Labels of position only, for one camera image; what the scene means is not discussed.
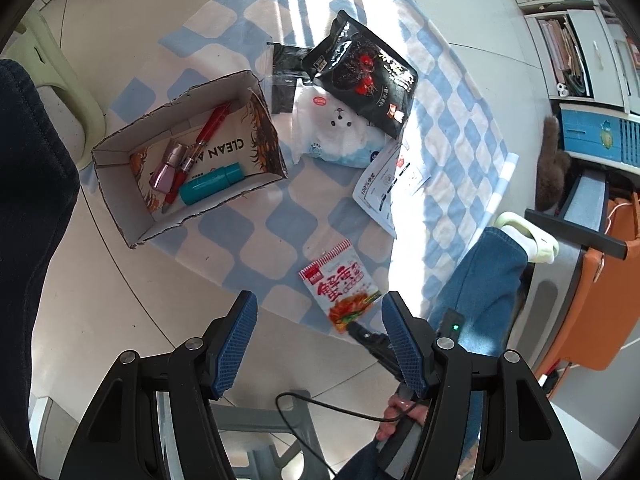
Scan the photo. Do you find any grey plastic stool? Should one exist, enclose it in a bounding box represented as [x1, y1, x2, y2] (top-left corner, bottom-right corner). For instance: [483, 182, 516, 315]
[215, 390, 321, 480]

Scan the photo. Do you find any stack of pink folders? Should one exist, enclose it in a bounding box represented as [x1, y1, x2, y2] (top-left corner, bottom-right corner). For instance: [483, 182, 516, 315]
[542, 17, 586, 86]

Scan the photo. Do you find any orange bag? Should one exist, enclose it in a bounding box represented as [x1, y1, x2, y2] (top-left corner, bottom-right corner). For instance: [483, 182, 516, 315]
[537, 192, 640, 376]

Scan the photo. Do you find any teal cylindrical bottle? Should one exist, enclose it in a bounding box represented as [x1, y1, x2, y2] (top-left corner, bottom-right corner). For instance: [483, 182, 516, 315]
[178, 162, 243, 206]

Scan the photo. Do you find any black packet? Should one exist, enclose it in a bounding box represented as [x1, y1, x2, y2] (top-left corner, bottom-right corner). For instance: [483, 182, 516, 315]
[267, 42, 313, 116]

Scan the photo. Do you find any person's right forearm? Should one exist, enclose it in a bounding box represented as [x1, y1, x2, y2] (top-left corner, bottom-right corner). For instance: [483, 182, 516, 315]
[335, 440, 401, 480]

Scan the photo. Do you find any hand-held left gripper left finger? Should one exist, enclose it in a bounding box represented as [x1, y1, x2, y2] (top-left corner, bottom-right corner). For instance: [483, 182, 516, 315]
[59, 290, 259, 480]

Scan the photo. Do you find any blue checkered blanket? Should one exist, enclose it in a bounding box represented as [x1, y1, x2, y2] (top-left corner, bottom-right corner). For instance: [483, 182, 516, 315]
[107, 0, 521, 333]

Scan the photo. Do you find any person's leg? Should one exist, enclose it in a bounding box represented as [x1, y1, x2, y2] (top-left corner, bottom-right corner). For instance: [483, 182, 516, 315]
[0, 59, 81, 466]
[425, 226, 531, 361]

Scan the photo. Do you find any white paper leaflet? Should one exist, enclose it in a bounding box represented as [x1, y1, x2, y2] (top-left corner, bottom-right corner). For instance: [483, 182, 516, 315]
[351, 137, 432, 238]

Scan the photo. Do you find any thin black cable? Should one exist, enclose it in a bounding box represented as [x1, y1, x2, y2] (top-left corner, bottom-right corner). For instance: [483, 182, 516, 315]
[275, 391, 416, 480]

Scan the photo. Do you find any brown furry duster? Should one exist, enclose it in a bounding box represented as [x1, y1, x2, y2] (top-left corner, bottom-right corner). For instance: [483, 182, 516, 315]
[534, 115, 573, 211]

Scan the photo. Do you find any person's right sock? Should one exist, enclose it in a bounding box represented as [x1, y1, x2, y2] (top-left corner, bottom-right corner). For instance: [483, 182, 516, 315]
[502, 222, 538, 256]

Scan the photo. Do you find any pink metallic cosmetic tube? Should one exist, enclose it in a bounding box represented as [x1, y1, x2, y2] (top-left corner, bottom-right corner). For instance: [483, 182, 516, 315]
[149, 140, 190, 193]

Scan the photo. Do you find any grey black furniture frame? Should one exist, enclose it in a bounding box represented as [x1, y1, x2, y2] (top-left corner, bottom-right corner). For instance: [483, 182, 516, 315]
[520, 170, 631, 376]

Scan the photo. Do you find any person's right hand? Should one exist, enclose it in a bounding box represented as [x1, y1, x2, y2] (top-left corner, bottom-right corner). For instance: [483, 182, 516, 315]
[375, 391, 431, 442]

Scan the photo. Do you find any white bear wipes pack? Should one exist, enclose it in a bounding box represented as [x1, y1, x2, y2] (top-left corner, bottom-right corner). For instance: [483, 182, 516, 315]
[287, 85, 401, 168]

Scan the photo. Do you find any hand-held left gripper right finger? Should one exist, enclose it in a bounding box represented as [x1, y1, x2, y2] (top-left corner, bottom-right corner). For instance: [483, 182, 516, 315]
[381, 291, 583, 480]

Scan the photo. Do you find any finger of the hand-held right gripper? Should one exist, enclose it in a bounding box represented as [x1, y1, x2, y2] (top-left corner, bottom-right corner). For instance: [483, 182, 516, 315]
[347, 322, 406, 386]

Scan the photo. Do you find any red pen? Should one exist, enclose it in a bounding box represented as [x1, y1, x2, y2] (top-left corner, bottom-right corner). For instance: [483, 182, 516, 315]
[161, 101, 233, 213]

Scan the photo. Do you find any person's left leg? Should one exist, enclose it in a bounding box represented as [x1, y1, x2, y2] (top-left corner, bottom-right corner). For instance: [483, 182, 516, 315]
[0, 59, 81, 466]

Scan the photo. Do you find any blue air cooler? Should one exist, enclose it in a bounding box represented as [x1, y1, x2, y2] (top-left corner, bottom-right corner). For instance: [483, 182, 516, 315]
[557, 102, 640, 168]

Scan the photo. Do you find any tiger print cardboard box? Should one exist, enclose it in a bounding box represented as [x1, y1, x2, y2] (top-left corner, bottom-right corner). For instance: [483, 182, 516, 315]
[91, 69, 290, 250]

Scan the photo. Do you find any person's right leg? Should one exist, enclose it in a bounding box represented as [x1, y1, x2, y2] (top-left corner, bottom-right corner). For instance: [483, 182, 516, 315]
[425, 226, 531, 361]

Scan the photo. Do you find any white bookshelf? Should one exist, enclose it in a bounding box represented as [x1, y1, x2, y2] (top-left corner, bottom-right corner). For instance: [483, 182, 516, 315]
[492, 0, 640, 116]

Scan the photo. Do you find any red orange seasoning packet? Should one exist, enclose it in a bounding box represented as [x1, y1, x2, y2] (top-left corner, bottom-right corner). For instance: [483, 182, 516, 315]
[298, 240, 383, 335]

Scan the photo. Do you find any dark snack bag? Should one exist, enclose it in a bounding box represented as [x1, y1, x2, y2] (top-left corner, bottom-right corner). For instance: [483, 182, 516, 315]
[302, 10, 418, 140]

